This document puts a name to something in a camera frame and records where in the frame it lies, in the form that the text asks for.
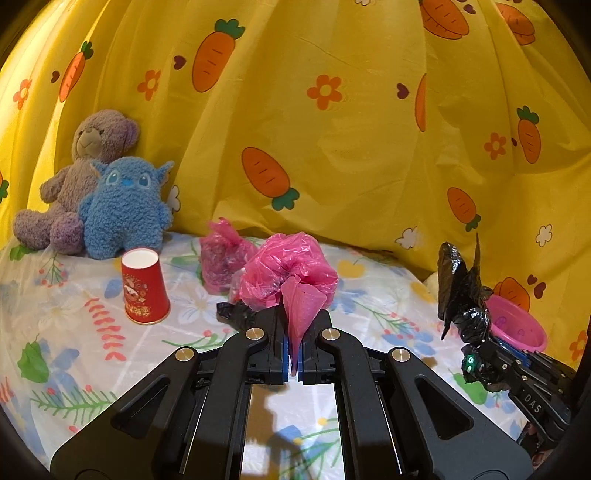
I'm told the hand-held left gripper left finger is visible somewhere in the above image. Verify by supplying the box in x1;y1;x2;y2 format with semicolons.
50;307;291;480

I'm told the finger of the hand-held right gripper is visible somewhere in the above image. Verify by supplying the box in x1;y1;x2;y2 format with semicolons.
490;338;574;385

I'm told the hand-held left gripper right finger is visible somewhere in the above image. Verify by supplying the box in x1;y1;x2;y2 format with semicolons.
295;310;534;480

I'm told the pink plastic bucket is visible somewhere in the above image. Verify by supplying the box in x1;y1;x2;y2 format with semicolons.
485;294;549;352

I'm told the small black plastic bag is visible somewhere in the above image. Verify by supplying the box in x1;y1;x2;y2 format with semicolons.
216;302;259;330

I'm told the dark pink plastic bag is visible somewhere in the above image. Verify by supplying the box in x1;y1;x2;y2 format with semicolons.
199;218;259;294

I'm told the red paper cup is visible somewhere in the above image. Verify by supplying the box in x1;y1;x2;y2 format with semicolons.
121;248;171;326

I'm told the floral plastic tablecloth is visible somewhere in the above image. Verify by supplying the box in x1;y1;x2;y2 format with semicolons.
0;231;555;480

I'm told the blue plush toy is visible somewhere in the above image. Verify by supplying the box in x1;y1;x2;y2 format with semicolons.
78;157;175;260

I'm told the yellow carrot print curtain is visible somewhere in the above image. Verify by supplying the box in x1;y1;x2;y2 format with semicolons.
0;0;591;324

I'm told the purple teddy bear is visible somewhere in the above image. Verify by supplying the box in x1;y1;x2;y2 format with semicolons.
13;109;140;254

